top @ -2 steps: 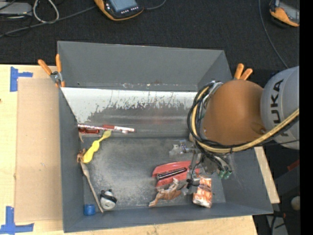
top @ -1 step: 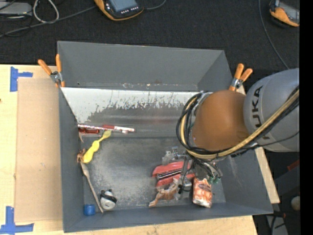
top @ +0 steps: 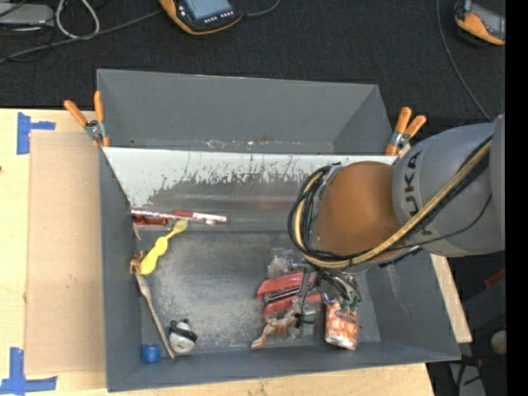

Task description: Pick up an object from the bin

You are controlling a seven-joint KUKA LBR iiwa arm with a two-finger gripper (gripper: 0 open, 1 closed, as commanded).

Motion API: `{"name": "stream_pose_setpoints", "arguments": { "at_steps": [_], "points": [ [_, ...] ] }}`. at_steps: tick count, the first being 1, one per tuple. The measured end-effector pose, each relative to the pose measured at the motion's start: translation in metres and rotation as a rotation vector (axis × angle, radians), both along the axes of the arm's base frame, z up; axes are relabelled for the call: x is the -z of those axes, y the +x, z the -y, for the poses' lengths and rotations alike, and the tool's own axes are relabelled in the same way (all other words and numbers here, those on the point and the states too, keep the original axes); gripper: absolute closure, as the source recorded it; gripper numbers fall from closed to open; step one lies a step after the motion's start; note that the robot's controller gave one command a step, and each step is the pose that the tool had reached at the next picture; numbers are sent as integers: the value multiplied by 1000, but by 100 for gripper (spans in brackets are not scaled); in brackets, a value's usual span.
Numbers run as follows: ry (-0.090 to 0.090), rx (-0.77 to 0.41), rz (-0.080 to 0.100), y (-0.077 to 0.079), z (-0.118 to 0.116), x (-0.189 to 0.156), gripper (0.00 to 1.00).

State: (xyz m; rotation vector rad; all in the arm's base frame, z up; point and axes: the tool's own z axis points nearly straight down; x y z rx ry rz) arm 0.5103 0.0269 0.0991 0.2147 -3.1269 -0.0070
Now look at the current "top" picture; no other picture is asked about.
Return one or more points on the red plastic stapler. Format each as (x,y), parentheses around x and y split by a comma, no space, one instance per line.
(280,289)

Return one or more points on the clear shiny plastic thing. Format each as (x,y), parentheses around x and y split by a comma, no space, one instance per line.
(281,262)

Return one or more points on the orange and white packet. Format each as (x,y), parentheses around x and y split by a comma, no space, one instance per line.
(340,328)

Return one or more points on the tan toy horse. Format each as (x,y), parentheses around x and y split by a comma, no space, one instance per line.
(274,328)

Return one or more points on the grey metal bin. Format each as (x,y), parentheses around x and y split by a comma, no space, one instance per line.
(214,287)

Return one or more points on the black and white toy panda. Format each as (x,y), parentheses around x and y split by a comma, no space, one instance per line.
(181,337)

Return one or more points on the red and white flat packet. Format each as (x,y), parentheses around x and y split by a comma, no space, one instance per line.
(181,215)

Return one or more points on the wooden spoon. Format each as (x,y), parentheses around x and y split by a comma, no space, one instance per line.
(153,307)

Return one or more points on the yellow plastic spoon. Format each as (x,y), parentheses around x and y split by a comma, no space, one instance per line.
(154,254)

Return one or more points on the blue plastic cap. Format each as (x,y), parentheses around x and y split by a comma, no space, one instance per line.
(151,354)

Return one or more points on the small tan toy animal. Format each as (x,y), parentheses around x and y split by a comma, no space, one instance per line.
(135,263)

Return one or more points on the brown cardboard board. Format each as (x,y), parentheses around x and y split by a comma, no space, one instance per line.
(62,241)

